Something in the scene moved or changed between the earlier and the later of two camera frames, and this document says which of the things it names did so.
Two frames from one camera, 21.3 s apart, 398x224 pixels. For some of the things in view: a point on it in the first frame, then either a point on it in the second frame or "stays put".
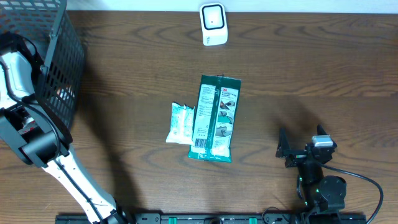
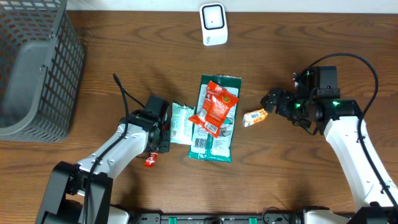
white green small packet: (182, 123) stays put
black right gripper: (284, 150) -> (286, 98)
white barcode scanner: (214, 23) stays put
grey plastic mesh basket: (60, 80) stays put
